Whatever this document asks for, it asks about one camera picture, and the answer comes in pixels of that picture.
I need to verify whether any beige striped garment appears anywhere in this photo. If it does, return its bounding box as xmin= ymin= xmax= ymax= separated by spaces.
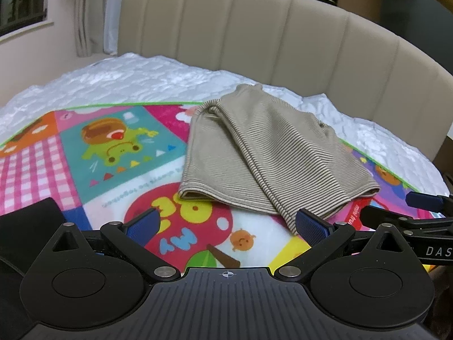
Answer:
xmin=178 ymin=83 xmax=381 ymax=236

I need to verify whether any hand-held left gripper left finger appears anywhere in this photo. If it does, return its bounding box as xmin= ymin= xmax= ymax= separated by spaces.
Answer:
xmin=52 ymin=207 xmax=182 ymax=284

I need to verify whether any beige curtain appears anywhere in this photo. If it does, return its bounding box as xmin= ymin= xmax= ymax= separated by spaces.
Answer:
xmin=72 ymin=0 xmax=123 ymax=57

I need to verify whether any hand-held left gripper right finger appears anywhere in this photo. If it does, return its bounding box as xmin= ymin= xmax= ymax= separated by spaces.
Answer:
xmin=275 ymin=207 xmax=408 ymax=283

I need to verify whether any beige padded headboard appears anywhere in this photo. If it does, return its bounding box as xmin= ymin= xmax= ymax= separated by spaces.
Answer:
xmin=117 ymin=0 xmax=453 ymax=185

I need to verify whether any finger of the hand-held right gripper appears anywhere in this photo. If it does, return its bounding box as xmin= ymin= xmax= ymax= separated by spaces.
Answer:
xmin=406 ymin=191 xmax=453 ymax=215
xmin=361 ymin=205 xmax=453 ymax=236

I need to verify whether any colourful cartoon printed blanket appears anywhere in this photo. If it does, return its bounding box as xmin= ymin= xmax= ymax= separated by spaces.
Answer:
xmin=0 ymin=101 xmax=441 ymax=270

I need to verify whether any white quilted bedsheet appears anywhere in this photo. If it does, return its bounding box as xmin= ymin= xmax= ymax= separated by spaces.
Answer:
xmin=0 ymin=52 xmax=450 ymax=199

